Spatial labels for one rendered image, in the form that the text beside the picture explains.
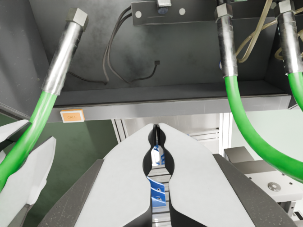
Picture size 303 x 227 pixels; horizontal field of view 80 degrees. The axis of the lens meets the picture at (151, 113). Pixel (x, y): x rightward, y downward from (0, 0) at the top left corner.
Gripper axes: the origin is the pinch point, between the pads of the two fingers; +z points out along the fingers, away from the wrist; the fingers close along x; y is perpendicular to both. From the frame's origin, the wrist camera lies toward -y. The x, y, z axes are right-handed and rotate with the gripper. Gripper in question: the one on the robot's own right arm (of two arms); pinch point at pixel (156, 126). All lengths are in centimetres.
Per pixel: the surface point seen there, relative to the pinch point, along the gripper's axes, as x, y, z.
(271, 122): 99, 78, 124
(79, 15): -7.5, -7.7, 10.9
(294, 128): 121, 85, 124
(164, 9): 2.0, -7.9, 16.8
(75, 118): -19.4, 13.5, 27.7
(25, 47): -29.3, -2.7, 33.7
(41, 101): -11.2, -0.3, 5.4
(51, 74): -10.2, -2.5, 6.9
